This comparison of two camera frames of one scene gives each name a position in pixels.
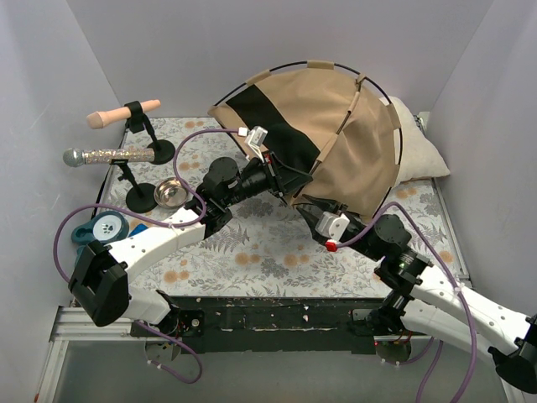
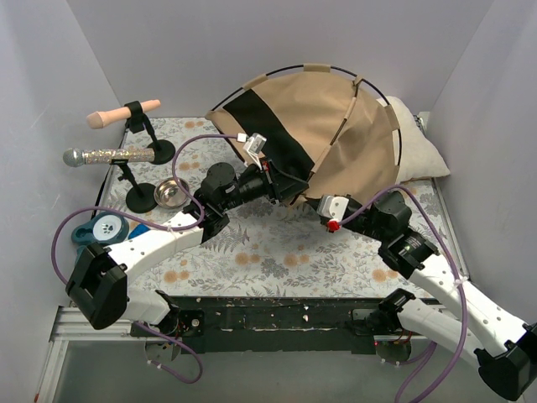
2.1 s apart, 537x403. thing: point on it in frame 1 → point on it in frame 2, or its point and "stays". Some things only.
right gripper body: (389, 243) → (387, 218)
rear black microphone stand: (164, 149) stays
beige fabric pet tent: (328, 132) stays
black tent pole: (333, 138) stays
